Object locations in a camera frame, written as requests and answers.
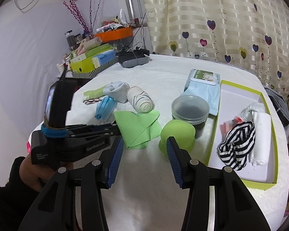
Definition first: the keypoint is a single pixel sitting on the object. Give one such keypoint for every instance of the lime green cardboard box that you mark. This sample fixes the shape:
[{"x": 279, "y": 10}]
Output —
[{"x": 234, "y": 99}]

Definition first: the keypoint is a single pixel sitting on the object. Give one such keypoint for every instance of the stack of boxes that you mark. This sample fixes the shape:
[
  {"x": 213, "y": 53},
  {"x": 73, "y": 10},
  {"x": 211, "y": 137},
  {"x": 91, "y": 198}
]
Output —
[{"x": 91, "y": 58}]

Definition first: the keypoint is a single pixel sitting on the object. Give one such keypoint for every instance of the blue wet wipes pack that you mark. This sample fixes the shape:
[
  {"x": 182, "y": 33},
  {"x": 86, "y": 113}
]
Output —
[{"x": 204, "y": 84}]

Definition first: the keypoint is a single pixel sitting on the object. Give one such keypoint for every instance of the heart pattern curtain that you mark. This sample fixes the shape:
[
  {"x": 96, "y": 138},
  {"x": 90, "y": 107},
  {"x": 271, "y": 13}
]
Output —
[{"x": 250, "y": 34}]

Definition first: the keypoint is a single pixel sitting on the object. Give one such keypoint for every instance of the black white striped cloth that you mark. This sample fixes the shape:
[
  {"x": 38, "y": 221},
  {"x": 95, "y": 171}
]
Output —
[{"x": 238, "y": 144}]

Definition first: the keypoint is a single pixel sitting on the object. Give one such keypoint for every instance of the glass jar black lid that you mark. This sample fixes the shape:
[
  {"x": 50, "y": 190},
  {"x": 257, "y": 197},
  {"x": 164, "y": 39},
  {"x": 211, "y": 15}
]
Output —
[{"x": 70, "y": 40}]

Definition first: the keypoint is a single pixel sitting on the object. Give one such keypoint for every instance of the pink flower branches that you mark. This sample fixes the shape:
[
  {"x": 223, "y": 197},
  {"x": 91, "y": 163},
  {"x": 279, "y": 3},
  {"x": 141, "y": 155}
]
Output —
[{"x": 84, "y": 12}]

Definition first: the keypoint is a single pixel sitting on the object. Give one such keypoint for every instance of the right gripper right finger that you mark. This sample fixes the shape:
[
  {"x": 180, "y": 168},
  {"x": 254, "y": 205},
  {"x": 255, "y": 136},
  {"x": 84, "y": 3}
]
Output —
[{"x": 235, "y": 207}]

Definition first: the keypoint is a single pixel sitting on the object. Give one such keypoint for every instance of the black grey handheld device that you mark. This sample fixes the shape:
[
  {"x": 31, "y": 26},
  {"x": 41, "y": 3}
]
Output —
[{"x": 133, "y": 58}]

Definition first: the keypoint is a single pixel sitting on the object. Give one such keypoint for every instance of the orange tray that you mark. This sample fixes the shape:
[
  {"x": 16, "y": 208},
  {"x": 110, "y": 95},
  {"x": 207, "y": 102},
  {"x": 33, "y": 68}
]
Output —
[{"x": 114, "y": 35}]

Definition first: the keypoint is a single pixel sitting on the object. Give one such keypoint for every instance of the grey cloth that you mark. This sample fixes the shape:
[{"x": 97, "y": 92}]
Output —
[{"x": 117, "y": 90}]

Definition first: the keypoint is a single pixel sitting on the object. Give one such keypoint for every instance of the green patterned towel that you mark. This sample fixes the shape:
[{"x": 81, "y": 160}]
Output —
[{"x": 93, "y": 96}]

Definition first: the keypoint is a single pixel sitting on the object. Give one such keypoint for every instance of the green microfiber cloth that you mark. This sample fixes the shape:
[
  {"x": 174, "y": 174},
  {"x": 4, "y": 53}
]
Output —
[{"x": 137, "y": 129}]

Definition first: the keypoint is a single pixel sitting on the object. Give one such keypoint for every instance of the pink patterned packet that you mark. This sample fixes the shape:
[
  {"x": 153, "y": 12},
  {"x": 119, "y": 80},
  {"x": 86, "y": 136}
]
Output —
[{"x": 228, "y": 125}]

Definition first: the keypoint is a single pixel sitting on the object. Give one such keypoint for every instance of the person's left hand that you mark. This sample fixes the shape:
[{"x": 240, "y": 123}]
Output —
[{"x": 32, "y": 175}]

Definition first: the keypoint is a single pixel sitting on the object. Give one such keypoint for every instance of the pile of clothes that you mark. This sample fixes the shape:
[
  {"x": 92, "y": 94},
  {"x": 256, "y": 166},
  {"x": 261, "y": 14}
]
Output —
[{"x": 279, "y": 104}]

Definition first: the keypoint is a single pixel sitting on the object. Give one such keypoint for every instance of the white towel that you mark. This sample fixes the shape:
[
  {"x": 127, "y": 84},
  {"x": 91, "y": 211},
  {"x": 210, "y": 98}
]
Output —
[{"x": 256, "y": 112}]

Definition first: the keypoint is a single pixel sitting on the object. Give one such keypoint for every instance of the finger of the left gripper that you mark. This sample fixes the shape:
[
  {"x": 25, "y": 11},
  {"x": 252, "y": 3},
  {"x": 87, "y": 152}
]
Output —
[
  {"x": 83, "y": 130},
  {"x": 93, "y": 140}
]

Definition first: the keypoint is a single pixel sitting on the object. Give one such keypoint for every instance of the grey lidded dark jar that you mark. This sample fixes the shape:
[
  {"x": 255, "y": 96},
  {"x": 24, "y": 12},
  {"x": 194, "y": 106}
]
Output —
[{"x": 191, "y": 109}]

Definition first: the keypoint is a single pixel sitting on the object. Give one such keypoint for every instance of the green cosmetic jar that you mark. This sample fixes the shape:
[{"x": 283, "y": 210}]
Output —
[{"x": 183, "y": 132}]

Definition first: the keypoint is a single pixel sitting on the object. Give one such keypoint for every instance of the cream striped sock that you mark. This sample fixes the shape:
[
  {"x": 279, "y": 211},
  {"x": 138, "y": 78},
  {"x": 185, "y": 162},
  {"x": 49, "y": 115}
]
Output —
[{"x": 139, "y": 100}]

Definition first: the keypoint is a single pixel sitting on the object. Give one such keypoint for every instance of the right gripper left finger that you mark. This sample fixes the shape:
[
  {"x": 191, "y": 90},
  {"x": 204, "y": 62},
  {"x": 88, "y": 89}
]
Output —
[{"x": 72, "y": 200}]

